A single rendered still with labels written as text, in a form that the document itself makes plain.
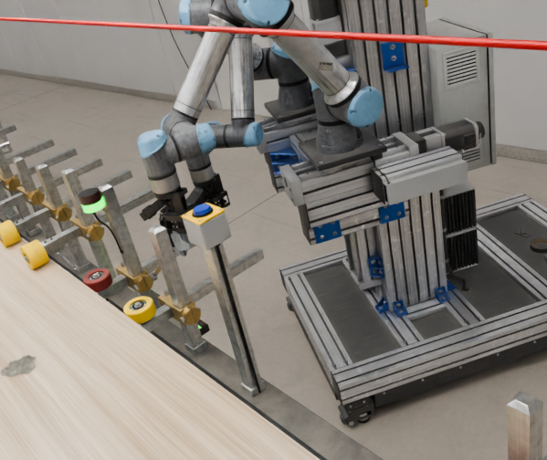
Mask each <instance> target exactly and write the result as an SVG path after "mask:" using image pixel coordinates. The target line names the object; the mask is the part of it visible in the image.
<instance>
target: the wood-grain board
mask: <svg viewBox="0 0 547 460"><path fill-rule="evenodd" d="M0 224H2V223H1V222H0ZM20 238H21V240H20V241H18V242H16V243H14V244H12V245H10V246H8V247H4V246H3V245H2V243H1V242H0V371H1V370H2V369H3V368H4V367H8V364H9V362H10V361H18V359H21V358H22V356H24V355H27V354H28V355H31V356H34V357H36V358H35V359H33V361H32V362H33V363H35V364H36V367H34V369H32V371H31V372H29V373H25V374H16V375H14V376H12V377H8V376H2V375H0V460H320V459H319V458H318V457H316V456H315V455H313V454H312V453H311V452H309V451H308V450H307V449H305V448H304V447H303V446H301V445H300V444H298V443H297V442H295V441H294V440H293V439H291V438H290V437H289V436H287V435H286V434H284V433H283V432H282V431H280V429H279V428H277V427H276V426H275V425H273V424H272V423H270V422H269V421H268V420H266V419H265V418H264V417H262V416H261V415H260V414H258V413H257V412H255V411H254V410H253V409H251V408H250V407H248V406H247V405H246V404H244V403H243V402H241V401H240V400H239V399H238V398H237V397H236V396H234V395H233V394H232V393H230V392H229V391H227V390H226V389H225V388H223V387H222V386H221V385H219V384H218V383H217V382H215V381H214V380H212V379H211V378H210V377H208V376H207V375H206V374H204V373H203V372H201V371H200V370H198V369H197V368H196V367H195V366H194V365H193V364H191V363H190V362H189V361H187V360H186V359H184V358H183V357H182V356H180V355H179V354H178V353H176V352H175V351H174V350H172V349H171V348H169V347H168V346H167V345H165V344H164V343H163V342H161V341H160V340H158V339H157V338H156V337H154V336H153V335H152V334H151V333H150V332H148V331H147V330H146V329H144V328H143V327H141V326H140V325H139V324H137V323H136V322H135V321H133V320H132V319H130V318H129V317H128V316H126V315H125V314H124V313H122V312H121V311H120V310H118V309H117V308H115V307H114V306H113V305H112V304H111V303H110V302H108V301H107V300H106V299H104V298H102V297H101V296H100V295H98V294H97V293H96V292H94V291H93V290H92V289H90V288H89V287H87V286H86V285H85V284H83V283H82V282H81V281H79V280H78V279H77V278H75V277H74V276H72V275H71V274H70V273H69V272H68V271H67V270H65V269H64V268H63V267H61V266H60V265H58V264H57V263H55V262H54V261H53V260H51V259H50V258H49V261H48V262H47V263H46V264H44V265H42V266H40V267H38V268H36V269H31V268H30V267H29V265H28V264H27V263H26V261H25V259H24V258H23V256H22V254H21V251H20V247H21V246H24V245H26V244H28V242H27V241H26V240H25V239H24V238H22V237H21V236H20Z"/></svg>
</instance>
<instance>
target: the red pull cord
mask: <svg viewBox="0 0 547 460"><path fill-rule="evenodd" d="M0 20H3V21H19V22H36V23H52V24H69V25H85V26H117V27H134V28H150V29H167V30H183V31H200V32H217V33H233V34H250V35H266V36H283V37H316V38H332V39H349V40H365V41H382V42H398V43H415V44H431V45H448V46H464V47H496V48H513V49H529V50H546V51H547V41H538V40H517V39H496V38H475V37H434V36H413V35H393V34H372V33H351V32H330V31H310V30H288V29H267V28H246V27H226V26H185V25H164V24H143V23H122V22H101V21H80V20H59V19H39V18H18V17H0Z"/></svg>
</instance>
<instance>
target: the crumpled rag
mask: <svg viewBox="0 0 547 460"><path fill-rule="evenodd" d="M35 358H36V357H34V356H31V355H28V354H27V355H24V356H22V358H21V359H18V361H10V362H9V364H8V367H4V368H3V369H2V370H1V371H0V375H2V376H8V377H12V376H14V375H16V374H25V373H29V372H31V371H32V369H34V367H36V364H35V363H33V362H32V361H33V359H35Z"/></svg>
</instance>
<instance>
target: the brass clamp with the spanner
mask: <svg viewBox="0 0 547 460"><path fill-rule="evenodd" d="M116 271H117V273H118V276H119V275H124V276H126V278H127V280H128V283H129V287H130V288H132V289H134V290H135V291H137V292H138V293H139V292H147V291H148V290H150V289H151V288H152V286H153V279H152V278H151V277H149V275H148V272H147V271H146V270H143V272H142V273H141V274H140V275H138V276H136V277H133V276H131V275H129V273H128V271H127V268H126V267H121V266H118V267H116Z"/></svg>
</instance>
